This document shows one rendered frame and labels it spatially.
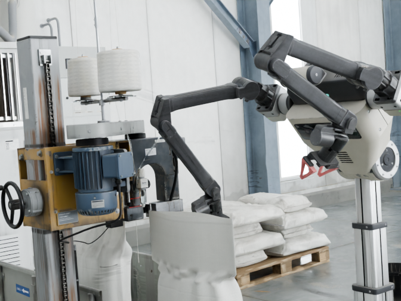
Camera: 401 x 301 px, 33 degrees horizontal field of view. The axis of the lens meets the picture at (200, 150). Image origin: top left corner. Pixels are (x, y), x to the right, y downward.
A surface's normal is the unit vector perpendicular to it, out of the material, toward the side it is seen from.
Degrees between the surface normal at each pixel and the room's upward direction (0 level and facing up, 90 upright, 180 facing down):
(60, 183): 90
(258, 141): 90
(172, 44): 90
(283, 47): 107
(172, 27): 90
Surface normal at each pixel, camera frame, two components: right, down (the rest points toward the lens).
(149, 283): -0.76, 0.08
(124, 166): 0.90, -0.04
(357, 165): -0.56, 0.71
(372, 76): 0.46, 0.31
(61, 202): 0.64, 0.00
